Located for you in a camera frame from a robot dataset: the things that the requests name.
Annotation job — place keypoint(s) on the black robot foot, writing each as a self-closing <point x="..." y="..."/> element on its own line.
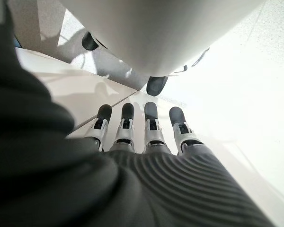
<point x="156" y="85"/>
<point x="90" y="42"/>

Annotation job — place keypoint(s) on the black robot left foot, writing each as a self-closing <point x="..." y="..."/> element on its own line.
<point x="156" y="85"/>

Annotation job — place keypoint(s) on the black robot right foot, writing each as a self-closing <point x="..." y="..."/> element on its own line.
<point x="90" y="42"/>

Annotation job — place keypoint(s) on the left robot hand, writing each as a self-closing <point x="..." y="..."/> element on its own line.
<point x="61" y="177"/>

